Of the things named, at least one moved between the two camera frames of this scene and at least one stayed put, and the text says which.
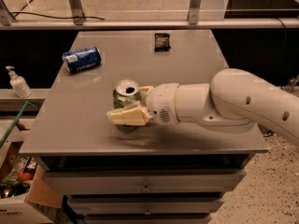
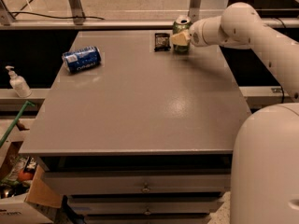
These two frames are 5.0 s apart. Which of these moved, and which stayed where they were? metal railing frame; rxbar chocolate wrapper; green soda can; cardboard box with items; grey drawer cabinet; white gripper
Moved: green soda can; white gripper
Stayed: cardboard box with items; grey drawer cabinet; rxbar chocolate wrapper; metal railing frame
